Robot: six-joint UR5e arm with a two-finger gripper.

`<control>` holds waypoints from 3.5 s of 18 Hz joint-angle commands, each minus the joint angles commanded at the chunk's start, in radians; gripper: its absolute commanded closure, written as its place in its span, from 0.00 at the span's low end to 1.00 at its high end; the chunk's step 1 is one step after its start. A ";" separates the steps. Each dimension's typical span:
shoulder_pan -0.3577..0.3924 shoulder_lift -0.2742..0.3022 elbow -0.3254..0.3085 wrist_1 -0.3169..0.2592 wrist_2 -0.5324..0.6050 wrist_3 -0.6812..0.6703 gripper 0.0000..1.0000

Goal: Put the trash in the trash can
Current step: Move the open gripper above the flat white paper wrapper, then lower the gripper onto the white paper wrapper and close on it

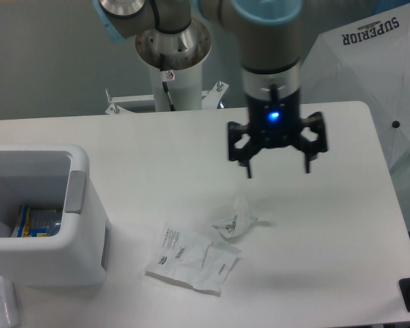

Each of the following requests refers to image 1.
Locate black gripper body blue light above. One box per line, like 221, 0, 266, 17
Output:
245, 93, 305, 151

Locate white umbrella with lettering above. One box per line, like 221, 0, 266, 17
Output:
301, 3, 410, 229

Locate white patterned packet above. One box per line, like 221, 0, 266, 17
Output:
0, 276, 20, 327

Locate white trash can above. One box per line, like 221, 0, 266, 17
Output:
0, 144, 110, 287

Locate clear plastic wrapper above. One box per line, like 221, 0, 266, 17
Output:
211, 195, 273, 241

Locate blue yellow package in bin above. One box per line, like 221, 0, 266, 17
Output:
11, 205, 63, 238

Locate white plastic bag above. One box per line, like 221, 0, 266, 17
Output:
144, 223, 241, 296

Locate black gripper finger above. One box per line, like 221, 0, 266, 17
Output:
227, 122, 262, 179
294, 111, 329, 175

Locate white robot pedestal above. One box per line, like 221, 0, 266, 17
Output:
135, 18, 211, 112

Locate white pedestal base brackets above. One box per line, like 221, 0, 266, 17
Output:
105, 81, 230, 115

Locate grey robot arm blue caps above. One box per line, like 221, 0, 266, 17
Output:
93, 1, 328, 167

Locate black cable on pedestal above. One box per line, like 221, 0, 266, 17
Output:
159, 53, 177, 112

